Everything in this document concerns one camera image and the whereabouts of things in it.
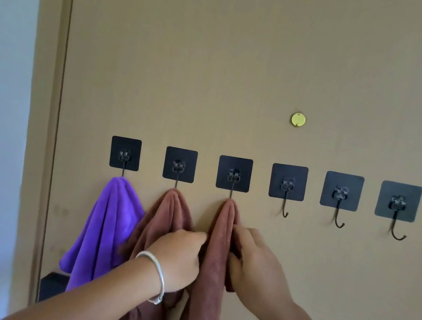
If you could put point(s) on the person's left hand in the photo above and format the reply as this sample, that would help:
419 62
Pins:
178 261

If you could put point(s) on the person's right hand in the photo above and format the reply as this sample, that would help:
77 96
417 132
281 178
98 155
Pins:
260 275

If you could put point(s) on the brown towel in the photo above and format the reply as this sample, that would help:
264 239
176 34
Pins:
210 286
169 215

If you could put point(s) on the purple towel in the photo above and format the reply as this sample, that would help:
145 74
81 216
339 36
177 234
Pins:
102 228

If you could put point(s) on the row of black hooks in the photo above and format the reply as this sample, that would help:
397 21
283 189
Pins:
126 149

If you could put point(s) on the person's left forearm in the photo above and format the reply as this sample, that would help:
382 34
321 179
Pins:
90 303

